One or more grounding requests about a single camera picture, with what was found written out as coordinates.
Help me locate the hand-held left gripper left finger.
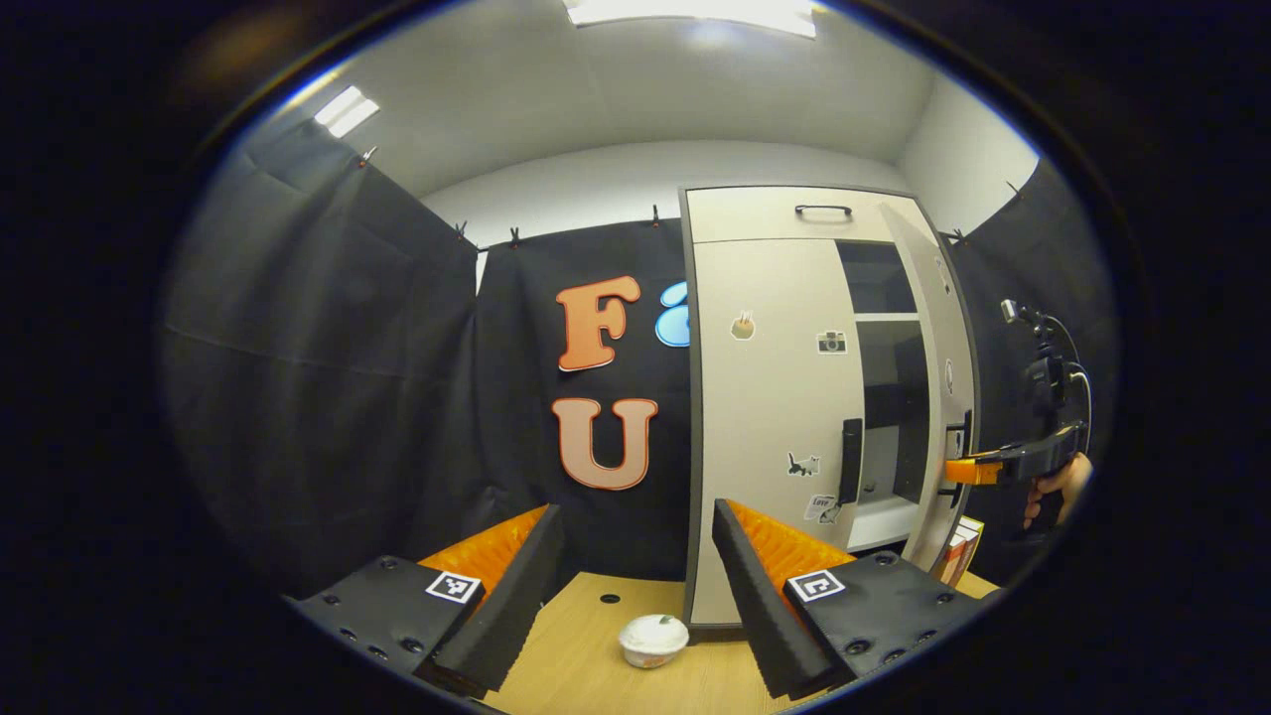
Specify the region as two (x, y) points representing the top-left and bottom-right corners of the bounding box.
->
(283, 503), (565, 699)

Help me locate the orange book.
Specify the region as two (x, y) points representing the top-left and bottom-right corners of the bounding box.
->
(938, 524), (980, 589)

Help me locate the black cable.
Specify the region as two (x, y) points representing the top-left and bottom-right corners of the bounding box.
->
(1043, 314), (1094, 458)

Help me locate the grey double-door shoe cabinet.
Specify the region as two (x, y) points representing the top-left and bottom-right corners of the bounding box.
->
(679, 185), (982, 637)

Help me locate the cabinet door with cherry sticker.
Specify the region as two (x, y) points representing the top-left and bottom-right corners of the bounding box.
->
(879, 202), (979, 572)

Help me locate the white bowl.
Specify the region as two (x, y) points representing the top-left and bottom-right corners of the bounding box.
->
(619, 614), (690, 669)

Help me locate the black backdrop cloth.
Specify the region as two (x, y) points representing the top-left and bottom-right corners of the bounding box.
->
(159, 119), (1123, 597)

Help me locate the cabinet door with camera sticker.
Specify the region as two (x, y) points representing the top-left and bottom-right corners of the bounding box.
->
(689, 238), (867, 627)

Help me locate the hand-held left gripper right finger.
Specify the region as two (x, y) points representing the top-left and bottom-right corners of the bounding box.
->
(712, 499), (994, 701)

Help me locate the small ceiling light panel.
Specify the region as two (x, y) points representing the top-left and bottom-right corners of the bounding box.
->
(314, 85), (380, 138)

